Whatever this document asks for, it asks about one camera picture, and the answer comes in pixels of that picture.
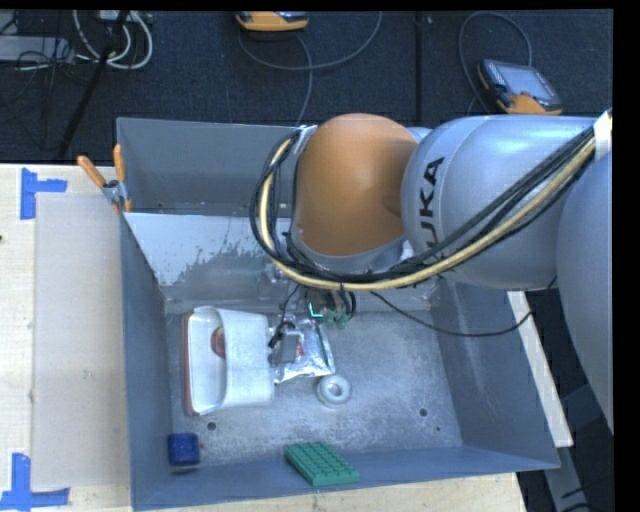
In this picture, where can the blue cylinder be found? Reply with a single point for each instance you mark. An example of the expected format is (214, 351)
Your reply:
(183, 449)

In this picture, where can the silver foil packet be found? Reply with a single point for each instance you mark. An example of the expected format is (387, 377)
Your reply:
(312, 362)

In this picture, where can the pale flat board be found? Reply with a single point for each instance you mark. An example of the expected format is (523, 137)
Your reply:
(75, 350)

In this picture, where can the grey and black small tool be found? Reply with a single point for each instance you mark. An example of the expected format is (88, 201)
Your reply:
(287, 347)

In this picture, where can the green studded flat block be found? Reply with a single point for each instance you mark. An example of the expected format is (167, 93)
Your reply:
(322, 464)

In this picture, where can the white plastic container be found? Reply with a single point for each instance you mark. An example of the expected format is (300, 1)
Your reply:
(245, 360)

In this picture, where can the grey metal bin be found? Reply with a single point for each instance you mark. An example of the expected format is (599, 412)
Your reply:
(390, 400)

